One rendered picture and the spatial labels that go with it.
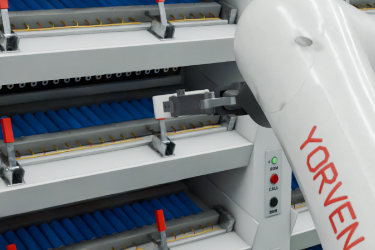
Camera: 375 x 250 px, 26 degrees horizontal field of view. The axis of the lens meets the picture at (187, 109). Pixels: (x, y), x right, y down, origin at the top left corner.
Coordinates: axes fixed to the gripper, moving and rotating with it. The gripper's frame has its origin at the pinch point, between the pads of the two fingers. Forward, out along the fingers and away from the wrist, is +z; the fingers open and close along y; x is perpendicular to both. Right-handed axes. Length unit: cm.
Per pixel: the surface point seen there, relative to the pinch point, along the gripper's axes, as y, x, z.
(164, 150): 10.9, -7.4, 20.8
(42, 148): -7.6, -4.2, 26.1
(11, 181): -15.7, -7.8, 20.8
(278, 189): 35.7, -18.2, 22.7
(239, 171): 29.8, -14.0, 25.9
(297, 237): 41, -28, 25
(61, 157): -5.4, -5.9, 24.7
